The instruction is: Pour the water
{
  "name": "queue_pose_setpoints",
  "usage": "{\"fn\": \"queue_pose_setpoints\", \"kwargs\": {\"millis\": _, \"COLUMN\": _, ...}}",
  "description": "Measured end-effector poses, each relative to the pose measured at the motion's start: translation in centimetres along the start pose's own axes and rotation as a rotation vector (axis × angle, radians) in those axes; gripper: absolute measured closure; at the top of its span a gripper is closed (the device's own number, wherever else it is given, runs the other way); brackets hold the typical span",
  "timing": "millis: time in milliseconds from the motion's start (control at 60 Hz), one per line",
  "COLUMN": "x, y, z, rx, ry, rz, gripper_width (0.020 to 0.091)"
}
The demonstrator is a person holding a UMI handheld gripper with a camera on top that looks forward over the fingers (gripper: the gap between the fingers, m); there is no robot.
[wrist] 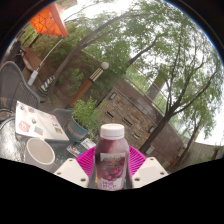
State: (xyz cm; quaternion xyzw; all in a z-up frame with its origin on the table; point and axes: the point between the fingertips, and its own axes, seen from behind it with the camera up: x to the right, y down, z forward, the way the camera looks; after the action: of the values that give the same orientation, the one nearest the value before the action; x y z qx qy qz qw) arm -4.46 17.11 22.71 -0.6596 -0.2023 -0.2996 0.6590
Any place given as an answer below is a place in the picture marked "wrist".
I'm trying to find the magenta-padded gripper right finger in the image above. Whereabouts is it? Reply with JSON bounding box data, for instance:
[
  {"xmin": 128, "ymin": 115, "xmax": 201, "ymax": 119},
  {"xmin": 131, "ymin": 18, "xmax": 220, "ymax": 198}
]
[{"xmin": 126, "ymin": 145, "xmax": 169, "ymax": 189}]

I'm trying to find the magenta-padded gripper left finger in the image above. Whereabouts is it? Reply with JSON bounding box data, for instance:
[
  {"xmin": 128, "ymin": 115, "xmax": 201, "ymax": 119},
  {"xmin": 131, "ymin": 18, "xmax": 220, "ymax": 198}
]
[{"xmin": 53, "ymin": 145, "xmax": 101, "ymax": 189}]

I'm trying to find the purple juice bottle white cap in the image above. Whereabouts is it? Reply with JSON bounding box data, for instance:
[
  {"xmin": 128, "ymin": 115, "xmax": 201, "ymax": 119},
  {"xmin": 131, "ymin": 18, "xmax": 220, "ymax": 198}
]
[{"xmin": 94, "ymin": 123, "xmax": 131, "ymax": 191}]

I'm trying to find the small printed card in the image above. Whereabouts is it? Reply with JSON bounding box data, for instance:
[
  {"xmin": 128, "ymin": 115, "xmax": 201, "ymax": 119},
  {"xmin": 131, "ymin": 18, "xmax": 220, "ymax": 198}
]
[{"xmin": 65, "ymin": 144, "xmax": 83, "ymax": 158}]

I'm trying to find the white cup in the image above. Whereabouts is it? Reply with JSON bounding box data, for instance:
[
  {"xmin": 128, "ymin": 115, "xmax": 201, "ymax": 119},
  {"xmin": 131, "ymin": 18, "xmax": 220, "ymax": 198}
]
[{"xmin": 24, "ymin": 137, "xmax": 57, "ymax": 173}]

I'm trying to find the grey chair behind plant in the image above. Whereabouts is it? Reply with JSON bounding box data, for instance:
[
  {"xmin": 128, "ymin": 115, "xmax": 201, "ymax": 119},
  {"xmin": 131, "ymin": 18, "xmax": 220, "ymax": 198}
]
[{"xmin": 51, "ymin": 107, "xmax": 75, "ymax": 129}]

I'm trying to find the potted green plant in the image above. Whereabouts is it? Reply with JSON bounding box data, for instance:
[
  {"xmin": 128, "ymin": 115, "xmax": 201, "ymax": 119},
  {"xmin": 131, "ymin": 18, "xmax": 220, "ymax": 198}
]
[{"xmin": 66, "ymin": 96, "xmax": 104, "ymax": 144}]

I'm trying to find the group of dark chairs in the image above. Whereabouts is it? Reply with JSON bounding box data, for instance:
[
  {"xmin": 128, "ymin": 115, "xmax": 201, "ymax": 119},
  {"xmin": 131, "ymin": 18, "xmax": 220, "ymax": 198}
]
[{"xmin": 6, "ymin": 38, "xmax": 26, "ymax": 71}]

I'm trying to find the orange canopy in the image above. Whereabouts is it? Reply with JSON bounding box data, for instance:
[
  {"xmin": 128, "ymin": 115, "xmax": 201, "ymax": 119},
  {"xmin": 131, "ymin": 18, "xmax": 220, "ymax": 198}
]
[{"xmin": 26, "ymin": 2, "xmax": 70, "ymax": 87}]

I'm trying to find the globe lamp post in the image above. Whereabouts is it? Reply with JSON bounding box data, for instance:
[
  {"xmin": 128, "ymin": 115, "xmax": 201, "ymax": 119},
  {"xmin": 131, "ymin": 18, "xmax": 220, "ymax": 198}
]
[{"xmin": 68, "ymin": 61, "xmax": 110, "ymax": 108}]

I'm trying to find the blue yellow striped post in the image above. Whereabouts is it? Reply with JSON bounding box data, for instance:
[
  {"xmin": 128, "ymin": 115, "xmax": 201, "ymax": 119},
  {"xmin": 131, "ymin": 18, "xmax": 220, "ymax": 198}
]
[{"xmin": 39, "ymin": 75, "xmax": 56, "ymax": 94}]

